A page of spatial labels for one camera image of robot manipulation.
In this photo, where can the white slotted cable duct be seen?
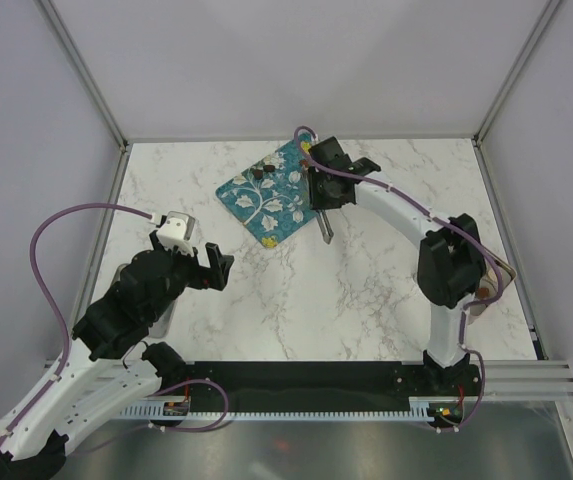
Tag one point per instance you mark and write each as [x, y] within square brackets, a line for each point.
[418, 410]

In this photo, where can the metal tongs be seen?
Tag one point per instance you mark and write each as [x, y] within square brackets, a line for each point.
[325, 227]

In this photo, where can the aluminium frame post right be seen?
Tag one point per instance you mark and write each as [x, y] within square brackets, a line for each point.
[536, 34]

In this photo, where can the teal floral tray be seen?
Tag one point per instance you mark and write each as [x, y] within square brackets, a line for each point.
[275, 207]

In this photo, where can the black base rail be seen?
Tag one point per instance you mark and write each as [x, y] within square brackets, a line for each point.
[328, 386]

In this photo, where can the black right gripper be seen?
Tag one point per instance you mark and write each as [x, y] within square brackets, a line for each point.
[317, 201]

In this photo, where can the aluminium frame post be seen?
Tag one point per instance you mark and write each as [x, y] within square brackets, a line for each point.
[536, 34]
[63, 37]

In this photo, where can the pink chocolate box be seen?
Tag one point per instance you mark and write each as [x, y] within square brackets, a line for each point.
[490, 280]

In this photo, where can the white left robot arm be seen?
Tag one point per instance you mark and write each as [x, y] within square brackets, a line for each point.
[50, 422]

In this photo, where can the aluminium frame post left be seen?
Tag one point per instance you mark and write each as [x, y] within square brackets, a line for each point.
[63, 37]

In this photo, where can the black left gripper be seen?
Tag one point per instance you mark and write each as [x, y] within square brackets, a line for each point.
[215, 276]

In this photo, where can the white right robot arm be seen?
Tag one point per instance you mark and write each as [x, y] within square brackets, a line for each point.
[451, 260]

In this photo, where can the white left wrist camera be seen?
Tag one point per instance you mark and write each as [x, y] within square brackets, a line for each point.
[173, 232]

